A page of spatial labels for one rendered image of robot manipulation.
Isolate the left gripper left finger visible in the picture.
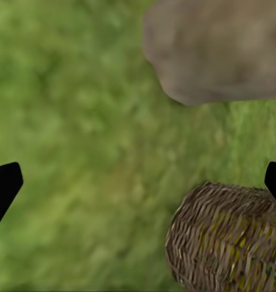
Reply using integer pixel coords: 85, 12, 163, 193
0, 162, 23, 221

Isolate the wicker basket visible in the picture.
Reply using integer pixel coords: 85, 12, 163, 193
165, 180, 276, 292

